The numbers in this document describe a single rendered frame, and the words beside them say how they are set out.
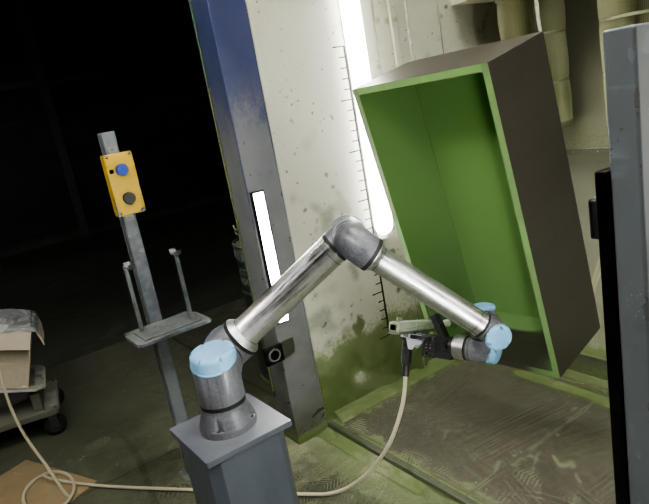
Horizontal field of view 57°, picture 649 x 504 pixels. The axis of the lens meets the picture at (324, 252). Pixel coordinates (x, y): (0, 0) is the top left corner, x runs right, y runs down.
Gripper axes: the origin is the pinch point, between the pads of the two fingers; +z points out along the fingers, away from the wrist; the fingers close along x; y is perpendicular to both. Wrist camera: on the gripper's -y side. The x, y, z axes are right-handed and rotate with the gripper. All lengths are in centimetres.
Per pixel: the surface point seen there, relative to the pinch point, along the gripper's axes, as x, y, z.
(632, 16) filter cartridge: 71, -140, -62
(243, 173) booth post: -16, -62, 76
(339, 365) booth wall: 48, 27, 60
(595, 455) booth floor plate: 56, 45, -61
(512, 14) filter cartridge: 87, -157, -4
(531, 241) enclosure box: -2, -38, -46
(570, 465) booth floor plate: 47, 49, -53
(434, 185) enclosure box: 31, -62, 6
